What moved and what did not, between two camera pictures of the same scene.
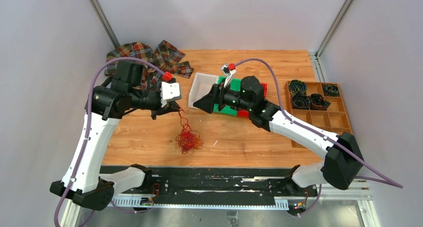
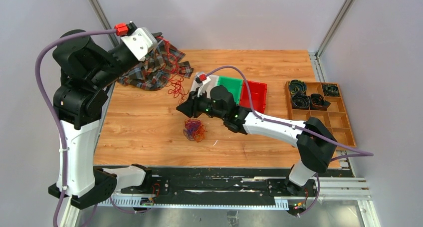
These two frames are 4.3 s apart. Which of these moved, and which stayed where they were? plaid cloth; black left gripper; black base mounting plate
Moved: black left gripper
Stayed: plaid cloth; black base mounting plate
